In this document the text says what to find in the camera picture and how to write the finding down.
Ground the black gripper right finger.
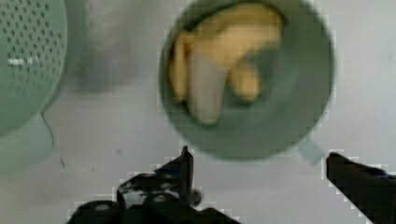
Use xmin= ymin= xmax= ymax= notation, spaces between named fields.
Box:
xmin=326 ymin=152 xmax=396 ymax=224

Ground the green mug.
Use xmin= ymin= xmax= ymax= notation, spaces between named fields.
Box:
xmin=159 ymin=0 xmax=335 ymax=164

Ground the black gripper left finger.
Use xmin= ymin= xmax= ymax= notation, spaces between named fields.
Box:
xmin=66 ymin=147 xmax=240 ymax=224

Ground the peeled yellow toy banana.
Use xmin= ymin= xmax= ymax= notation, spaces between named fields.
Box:
xmin=169 ymin=3 xmax=285 ymax=125

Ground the green perforated colander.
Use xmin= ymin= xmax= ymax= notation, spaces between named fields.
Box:
xmin=0 ymin=0 xmax=89 ymax=175

